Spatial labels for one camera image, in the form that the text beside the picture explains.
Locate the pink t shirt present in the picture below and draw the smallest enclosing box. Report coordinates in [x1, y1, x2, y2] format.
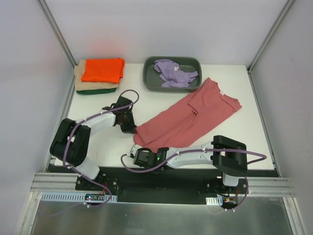
[133, 78, 242, 151]

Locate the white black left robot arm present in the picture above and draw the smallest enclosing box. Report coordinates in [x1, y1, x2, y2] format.
[49, 96, 136, 190]

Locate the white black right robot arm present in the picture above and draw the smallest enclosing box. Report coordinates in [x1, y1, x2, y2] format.
[130, 135, 247, 193]

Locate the dark green folded t shirt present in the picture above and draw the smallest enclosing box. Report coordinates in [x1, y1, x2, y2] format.
[76, 88, 116, 95]

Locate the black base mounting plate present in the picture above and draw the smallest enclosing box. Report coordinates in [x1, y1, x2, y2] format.
[75, 167, 247, 205]

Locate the dark green plastic bin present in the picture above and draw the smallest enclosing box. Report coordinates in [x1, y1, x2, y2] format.
[142, 56, 202, 93]

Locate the orange folded t shirt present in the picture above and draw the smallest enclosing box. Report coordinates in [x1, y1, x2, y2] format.
[81, 58, 125, 84]

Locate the lavender crumpled t shirt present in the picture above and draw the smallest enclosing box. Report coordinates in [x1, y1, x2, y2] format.
[154, 59, 199, 88]

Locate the beige folded t shirt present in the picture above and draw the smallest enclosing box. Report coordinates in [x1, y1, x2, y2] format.
[74, 59, 119, 91]

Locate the right white cable duct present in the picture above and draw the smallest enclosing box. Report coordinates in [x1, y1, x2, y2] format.
[205, 195, 238, 206]

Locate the white cable duct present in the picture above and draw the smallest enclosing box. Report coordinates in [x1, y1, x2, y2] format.
[41, 192, 117, 204]
[205, 195, 238, 206]

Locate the left white cable duct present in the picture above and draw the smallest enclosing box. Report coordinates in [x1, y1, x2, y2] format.
[41, 192, 117, 204]

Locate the left aluminium frame post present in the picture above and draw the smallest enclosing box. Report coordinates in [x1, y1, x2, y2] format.
[36, 0, 77, 71]

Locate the aluminium frame post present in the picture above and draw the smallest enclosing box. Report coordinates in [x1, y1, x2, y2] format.
[36, 0, 77, 71]
[247, 0, 296, 74]

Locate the right aluminium frame post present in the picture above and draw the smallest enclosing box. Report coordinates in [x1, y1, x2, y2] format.
[247, 0, 296, 74]

